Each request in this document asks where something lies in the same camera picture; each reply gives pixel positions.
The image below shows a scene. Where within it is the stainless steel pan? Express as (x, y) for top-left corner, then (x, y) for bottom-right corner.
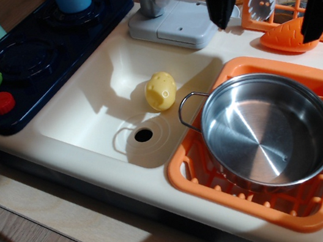
(173, 61), (323, 206)

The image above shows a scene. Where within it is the cream toy sink unit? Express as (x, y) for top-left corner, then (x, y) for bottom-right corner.
(0, 18), (323, 242)

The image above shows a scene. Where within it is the orange drying rack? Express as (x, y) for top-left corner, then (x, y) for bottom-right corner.
(168, 57), (323, 233)

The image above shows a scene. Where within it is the orange toy carrot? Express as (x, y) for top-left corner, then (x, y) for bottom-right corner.
(260, 17), (319, 53)

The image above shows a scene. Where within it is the grey toy faucet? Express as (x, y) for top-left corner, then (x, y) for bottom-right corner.
(124, 0), (221, 61)

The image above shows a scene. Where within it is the yellow toy potato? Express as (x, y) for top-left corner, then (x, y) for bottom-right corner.
(144, 71), (177, 111)

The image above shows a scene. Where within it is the dark blue toy stove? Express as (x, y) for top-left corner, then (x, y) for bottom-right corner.
(0, 0), (134, 135)

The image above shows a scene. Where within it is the red bottle cap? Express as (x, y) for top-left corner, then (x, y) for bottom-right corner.
(0, 91), (16, 115)

